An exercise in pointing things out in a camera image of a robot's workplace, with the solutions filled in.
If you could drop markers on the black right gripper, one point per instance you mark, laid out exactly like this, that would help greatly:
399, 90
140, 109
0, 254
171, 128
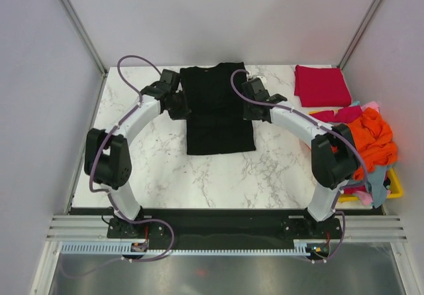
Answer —
248, 115

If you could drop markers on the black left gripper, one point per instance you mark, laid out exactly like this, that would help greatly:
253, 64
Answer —
183, 111

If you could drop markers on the black t shirt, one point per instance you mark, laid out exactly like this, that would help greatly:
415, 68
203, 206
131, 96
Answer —
215, 124

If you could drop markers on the yellow plastic bin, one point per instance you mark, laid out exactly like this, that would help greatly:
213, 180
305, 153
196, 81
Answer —
355, 193

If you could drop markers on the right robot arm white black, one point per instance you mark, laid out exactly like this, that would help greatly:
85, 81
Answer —
334, 157

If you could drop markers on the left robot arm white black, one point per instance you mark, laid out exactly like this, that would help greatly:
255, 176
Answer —
107, 158

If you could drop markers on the folded red t shirt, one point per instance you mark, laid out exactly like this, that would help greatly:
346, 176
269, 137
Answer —
321, 87

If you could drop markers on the magenta garment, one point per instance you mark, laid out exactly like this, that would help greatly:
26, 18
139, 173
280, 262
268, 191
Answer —
344, 115

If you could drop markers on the pink garment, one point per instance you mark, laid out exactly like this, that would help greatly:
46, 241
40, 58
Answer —
373, 105

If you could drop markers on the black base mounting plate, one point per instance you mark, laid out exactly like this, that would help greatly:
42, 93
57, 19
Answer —
221, 228

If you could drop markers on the orange t shirt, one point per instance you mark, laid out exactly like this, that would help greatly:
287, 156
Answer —
374, 140

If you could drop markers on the grey blue garment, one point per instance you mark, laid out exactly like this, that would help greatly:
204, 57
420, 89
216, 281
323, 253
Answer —
376, 193

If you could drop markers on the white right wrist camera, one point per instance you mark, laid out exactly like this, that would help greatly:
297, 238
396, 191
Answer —
252, 76

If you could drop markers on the aluminium front rail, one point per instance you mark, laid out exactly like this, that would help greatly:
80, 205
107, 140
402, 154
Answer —
359, 228

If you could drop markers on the right aluminium frame post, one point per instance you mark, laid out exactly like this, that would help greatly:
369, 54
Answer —
364, 25

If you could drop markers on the aluminium frame post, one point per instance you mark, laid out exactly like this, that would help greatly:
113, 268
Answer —
364, 25
84, 36

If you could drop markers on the left aluminium frame post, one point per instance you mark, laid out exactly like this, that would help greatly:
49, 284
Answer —
84, 36

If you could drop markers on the white slotted cable duct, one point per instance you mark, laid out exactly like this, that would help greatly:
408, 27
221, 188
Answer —
130, 249

